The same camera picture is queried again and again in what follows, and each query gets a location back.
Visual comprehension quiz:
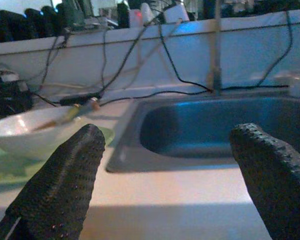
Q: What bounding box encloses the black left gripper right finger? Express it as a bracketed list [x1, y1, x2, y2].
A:
[229, 122, 300, 240]

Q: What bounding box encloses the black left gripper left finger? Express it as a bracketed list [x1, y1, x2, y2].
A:
[0, 123, 106, 240]

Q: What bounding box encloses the white bowl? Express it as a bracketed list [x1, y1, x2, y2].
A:
[0, 105, 88, 161]

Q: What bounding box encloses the silver utensil with brown handle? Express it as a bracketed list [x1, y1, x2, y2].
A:
[76, 96, 101, 113]

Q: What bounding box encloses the light green plate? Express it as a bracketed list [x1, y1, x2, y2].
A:
[0, 126, 115, 181]

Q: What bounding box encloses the black electronic device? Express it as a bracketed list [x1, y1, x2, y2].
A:
[0, 72, 34, 121]

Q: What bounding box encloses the stainless steel sink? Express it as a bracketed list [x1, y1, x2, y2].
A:
[106, 91, 300, 173]

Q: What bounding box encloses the grey sink faucet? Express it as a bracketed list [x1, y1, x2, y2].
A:
[206, 0, 224, 96]

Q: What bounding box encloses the white container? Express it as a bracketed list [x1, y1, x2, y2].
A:
[163, 4, 191, 24]

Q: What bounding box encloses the black hanging cable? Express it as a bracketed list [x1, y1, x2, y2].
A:
[158, 22, 213, 93]
[219, 10, 294, 91]

